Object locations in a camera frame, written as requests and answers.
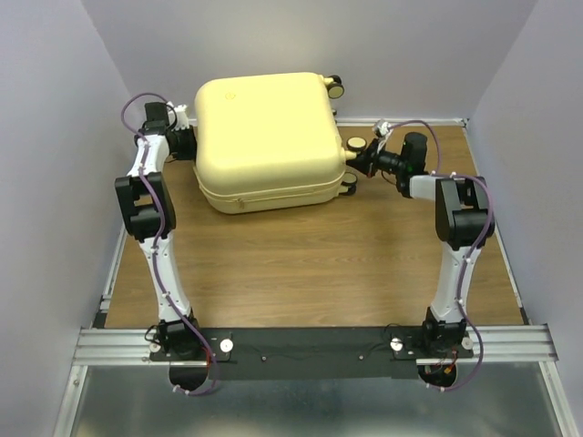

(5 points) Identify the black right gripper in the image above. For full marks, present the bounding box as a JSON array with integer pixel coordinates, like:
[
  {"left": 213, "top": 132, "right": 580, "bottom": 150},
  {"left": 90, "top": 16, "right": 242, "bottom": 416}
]
[{"left": 347, "top": 138, "right": 407, "bottom": 178}]

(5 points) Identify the cream yellow suitcase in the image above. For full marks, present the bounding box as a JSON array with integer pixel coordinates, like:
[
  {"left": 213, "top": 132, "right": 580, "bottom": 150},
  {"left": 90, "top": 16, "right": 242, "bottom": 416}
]
[{"left": 193, "top": 72, "right": 357, "bottom": 215}]

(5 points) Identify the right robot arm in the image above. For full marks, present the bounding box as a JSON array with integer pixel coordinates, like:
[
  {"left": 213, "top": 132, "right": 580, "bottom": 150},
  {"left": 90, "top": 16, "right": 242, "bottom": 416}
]
[{"left": 347, "top": 132, "right": 495, "bottom": 357}]

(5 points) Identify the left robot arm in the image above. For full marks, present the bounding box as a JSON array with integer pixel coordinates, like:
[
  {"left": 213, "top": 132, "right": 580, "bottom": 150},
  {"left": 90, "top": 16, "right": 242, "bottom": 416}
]
[{"left": 115, "top": 93, "right": 203, "bottom": 361}]

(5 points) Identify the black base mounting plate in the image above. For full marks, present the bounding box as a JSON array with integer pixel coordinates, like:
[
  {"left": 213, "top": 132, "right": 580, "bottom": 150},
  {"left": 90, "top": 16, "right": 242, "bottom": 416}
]
[{"left": 149, "top": 324, "right": 474, "bottom": 384}]

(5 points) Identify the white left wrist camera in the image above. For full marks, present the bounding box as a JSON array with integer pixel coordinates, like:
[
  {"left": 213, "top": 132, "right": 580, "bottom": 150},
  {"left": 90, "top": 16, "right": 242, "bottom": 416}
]
[{"left": 166, "top": 101, "right": 190, "bottom": 130}]

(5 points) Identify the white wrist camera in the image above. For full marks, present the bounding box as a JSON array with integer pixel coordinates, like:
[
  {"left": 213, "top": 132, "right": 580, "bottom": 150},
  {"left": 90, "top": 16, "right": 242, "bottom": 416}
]
[
  {"left": 166, "top": 101, "right": 190, "bottom": 130},
  {"left": 373, "top": 119, "right": 393, "bottom": 150}
]

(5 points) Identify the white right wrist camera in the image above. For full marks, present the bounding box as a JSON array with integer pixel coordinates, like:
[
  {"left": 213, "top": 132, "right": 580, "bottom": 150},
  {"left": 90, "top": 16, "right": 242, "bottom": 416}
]
[{"left": 373, "top": 119, "right": 393, "bottom": 150}]

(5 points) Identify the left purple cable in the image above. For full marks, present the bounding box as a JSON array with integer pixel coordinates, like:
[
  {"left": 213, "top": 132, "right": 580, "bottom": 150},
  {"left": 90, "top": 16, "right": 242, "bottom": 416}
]
[{"left": 120, "top": 91, "right": 222, "bottom": 398}]

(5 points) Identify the aluminium frame rail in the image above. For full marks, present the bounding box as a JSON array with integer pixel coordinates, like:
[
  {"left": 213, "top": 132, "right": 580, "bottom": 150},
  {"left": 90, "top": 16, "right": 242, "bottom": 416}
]
[{"left": 54, "top": 324, "right": 579, "bottom": 436}]

